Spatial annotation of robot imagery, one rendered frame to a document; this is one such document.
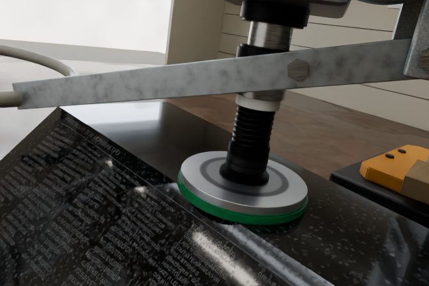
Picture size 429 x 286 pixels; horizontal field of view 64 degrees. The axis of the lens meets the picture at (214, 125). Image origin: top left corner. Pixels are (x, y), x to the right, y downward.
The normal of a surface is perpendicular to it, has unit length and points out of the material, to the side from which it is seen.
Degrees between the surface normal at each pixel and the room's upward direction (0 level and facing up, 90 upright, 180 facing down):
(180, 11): 90
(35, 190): 45
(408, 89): 90
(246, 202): 0
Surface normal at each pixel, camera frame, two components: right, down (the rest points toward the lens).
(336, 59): -0.32, 0.22
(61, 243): -0.39, -0.61
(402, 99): -0.75, 0.07
